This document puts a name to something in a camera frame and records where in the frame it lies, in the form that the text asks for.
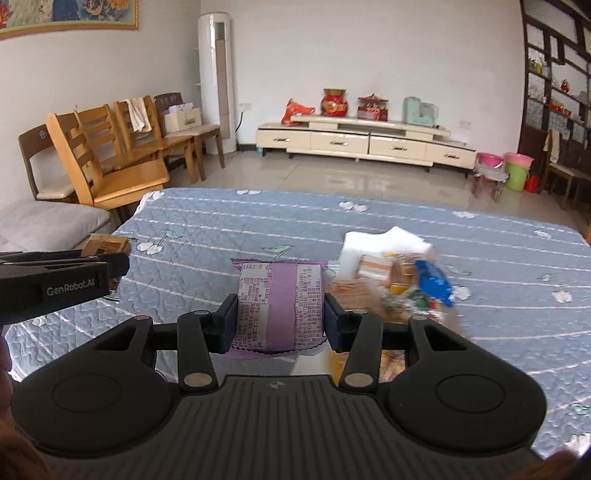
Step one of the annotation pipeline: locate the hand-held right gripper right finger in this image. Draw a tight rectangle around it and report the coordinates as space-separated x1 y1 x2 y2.
324 295 476 393

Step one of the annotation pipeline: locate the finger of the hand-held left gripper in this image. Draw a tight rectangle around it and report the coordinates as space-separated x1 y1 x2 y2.
0 250 95 262
0 253 131 280

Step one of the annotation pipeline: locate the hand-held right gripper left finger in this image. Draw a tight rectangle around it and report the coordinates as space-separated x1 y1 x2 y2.
92 293 239 393

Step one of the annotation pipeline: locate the purple snack packet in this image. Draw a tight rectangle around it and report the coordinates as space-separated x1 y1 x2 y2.
230 258 330 357

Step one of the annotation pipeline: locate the grey sofa cushion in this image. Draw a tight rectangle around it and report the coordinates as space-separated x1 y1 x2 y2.
0 199 112 253

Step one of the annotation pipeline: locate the dark chair white cushion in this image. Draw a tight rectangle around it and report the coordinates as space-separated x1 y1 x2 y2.
18 124 78 204

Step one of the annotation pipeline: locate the blue snack packet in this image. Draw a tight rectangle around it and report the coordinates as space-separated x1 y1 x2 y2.
414 260 456 308

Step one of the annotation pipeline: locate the white towel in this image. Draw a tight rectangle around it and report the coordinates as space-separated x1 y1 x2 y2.
124 98 151 133

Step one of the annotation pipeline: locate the dark brown wooden chair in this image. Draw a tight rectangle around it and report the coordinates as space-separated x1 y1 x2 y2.
154 92 226 169

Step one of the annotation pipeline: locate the white paper bag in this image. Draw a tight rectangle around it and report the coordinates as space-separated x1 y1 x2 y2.
165 104 203 135

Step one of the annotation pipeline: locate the cream television cabinet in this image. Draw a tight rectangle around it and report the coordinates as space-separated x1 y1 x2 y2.
256 114 478 174

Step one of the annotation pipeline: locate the white standing air conditioner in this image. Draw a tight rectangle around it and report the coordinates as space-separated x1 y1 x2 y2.
198 12 238 156

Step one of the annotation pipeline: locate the small wooden stool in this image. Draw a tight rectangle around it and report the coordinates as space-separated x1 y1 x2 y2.
472 167 509 203

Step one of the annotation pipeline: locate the red plastic bag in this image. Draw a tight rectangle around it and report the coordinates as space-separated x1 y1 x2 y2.
281 98 316 127

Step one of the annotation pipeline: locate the red gift box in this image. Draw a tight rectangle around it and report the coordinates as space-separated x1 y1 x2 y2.
357 93 390 122

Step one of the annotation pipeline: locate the red and gold jar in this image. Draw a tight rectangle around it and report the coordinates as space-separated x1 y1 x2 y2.
322 88 350 117

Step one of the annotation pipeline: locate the mint green kitchen appliance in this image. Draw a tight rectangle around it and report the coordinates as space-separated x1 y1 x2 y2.
403 96 440 127

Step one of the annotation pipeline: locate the green bucket pink rim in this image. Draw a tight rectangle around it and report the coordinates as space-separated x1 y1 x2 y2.
504 152 534 193

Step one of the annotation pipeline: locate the dark chair with cloth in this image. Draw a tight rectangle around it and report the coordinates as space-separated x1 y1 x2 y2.
542 129 591 212

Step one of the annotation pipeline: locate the cream cloth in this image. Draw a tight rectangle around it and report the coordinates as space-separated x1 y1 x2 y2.
543 130 561 163

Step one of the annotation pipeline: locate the dark wooden display shelf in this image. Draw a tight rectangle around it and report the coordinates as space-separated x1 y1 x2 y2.
517 0 591 185

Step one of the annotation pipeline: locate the framed floral wall picture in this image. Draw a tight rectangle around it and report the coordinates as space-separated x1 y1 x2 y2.
0 0 139 41

